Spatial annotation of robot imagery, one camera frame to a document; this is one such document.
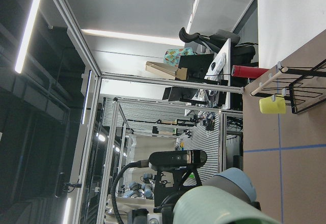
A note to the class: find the red cylinder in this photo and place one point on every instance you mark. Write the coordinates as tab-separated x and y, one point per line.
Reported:
247	72

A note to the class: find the black wire cup rack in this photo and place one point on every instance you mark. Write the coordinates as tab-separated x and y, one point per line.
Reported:
302	87

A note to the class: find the yellow cup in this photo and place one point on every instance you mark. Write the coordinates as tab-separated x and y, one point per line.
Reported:
274	104

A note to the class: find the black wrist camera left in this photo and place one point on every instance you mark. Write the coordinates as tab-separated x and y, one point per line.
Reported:
170	160

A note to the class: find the light green cup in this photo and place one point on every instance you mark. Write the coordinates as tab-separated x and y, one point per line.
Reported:
208	204

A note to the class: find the wooden rack handle rod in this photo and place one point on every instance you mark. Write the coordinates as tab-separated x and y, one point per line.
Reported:
271	79

